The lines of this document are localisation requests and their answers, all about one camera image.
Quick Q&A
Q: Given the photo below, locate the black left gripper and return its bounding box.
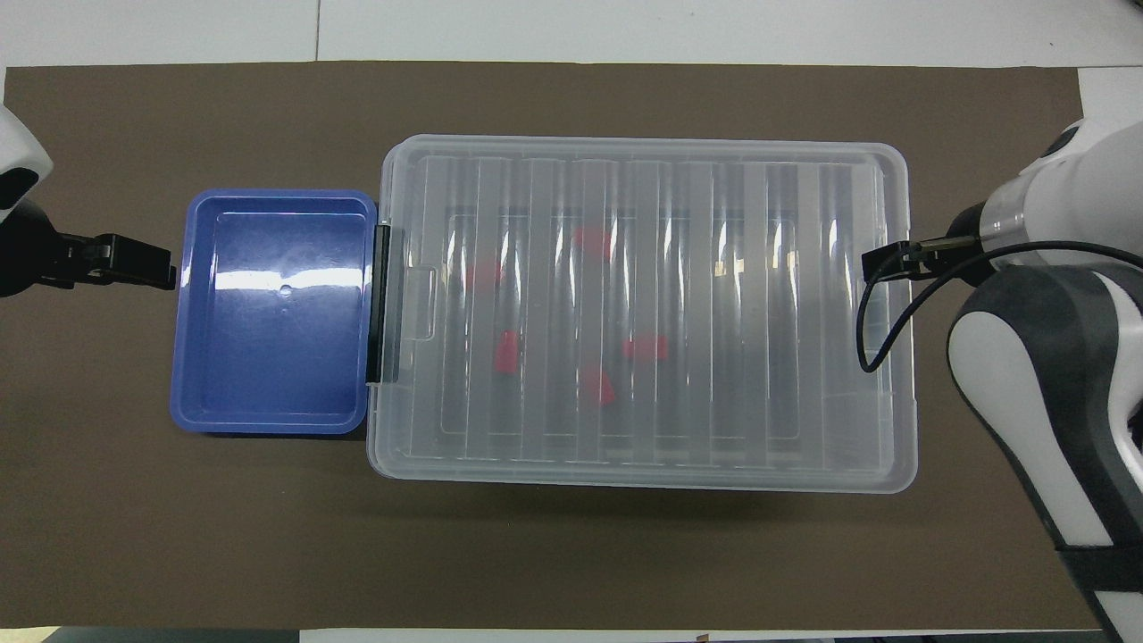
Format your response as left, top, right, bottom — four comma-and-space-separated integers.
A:
0, 201, 177, 298

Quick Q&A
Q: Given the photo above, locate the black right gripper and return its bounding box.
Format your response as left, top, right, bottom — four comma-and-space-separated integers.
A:
862, 204, 994, 288

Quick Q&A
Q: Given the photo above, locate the clear ribbed box lid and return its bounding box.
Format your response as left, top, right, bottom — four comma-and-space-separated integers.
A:
366, 134, 920, 494

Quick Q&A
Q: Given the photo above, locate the blue plastic tray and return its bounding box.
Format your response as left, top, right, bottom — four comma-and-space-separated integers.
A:
170, 188, 379, 436

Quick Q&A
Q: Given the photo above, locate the clear plastic storage box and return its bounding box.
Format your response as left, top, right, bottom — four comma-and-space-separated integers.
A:
366, 134, 919, 494

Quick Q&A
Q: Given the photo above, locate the brown table mat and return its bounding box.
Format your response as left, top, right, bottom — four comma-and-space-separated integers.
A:
0, 61, 1101, 630

